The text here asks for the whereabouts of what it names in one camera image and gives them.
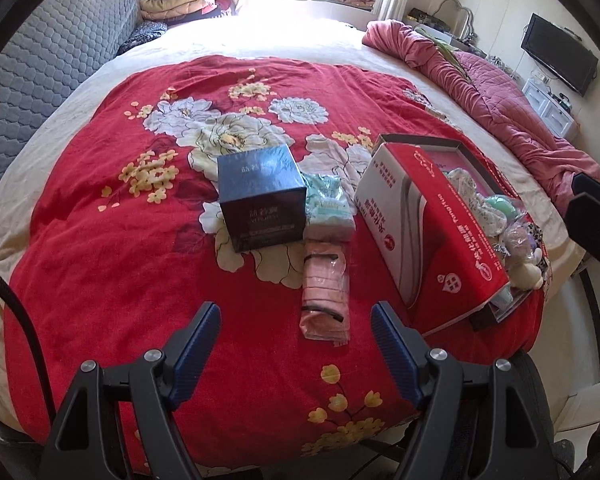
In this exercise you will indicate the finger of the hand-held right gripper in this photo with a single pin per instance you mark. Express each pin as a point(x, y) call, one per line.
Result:
point(595, 230)
point(597, 192)

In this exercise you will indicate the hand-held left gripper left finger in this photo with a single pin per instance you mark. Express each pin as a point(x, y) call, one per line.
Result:
point(195, 355)

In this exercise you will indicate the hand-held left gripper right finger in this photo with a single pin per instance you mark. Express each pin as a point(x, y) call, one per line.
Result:
point(397, 355)

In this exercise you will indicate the leopard print scrunchie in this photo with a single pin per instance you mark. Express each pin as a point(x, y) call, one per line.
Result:
point(539, 240)

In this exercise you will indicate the white plush with purple hat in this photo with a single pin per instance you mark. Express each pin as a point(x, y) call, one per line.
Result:
point(527, 272)

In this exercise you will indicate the pink and green sponge packet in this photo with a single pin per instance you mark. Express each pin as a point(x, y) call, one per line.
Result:
point(502, 205)

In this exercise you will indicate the pink banded packet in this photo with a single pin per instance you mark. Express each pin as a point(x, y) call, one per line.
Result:
point(325, 290)

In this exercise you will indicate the red and white box lid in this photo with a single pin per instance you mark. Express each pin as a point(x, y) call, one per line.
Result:
point(430, 240)

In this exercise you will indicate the white floral cloth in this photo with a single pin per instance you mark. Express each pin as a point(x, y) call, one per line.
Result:
point(475, 200)

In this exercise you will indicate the red cardboard box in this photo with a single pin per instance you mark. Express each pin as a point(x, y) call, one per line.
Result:
point(442, 154)

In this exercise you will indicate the green and white tissue packet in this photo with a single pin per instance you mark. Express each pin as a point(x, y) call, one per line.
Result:
point(327, 210)

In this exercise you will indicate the dark blue box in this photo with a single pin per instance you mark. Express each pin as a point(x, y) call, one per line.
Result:
point(260, 200)

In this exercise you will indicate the white drawer cabinet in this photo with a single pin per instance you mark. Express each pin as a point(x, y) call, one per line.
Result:
point(547, 107)

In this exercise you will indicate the pink quilt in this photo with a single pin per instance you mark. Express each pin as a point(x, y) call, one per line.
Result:
point(510, 105)

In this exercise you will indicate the red floral blanket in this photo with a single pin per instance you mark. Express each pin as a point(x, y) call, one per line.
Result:
point(105, 260)

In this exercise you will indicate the black television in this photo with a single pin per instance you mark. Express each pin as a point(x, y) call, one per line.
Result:
point(560, 55)

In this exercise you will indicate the vanity mirror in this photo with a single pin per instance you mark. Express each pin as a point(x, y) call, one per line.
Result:
point(455, 17)

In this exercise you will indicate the cluttered vanity table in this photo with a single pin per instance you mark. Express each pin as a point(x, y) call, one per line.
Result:
point(430, 22)

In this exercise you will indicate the dark patterned pillow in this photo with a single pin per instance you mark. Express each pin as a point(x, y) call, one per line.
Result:
point(142, 37)

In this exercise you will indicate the bed with cream sheet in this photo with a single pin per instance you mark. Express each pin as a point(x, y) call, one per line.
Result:
point(280, 40)

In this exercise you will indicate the grey quilted headboard cover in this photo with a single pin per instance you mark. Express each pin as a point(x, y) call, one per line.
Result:
point(45, 60)

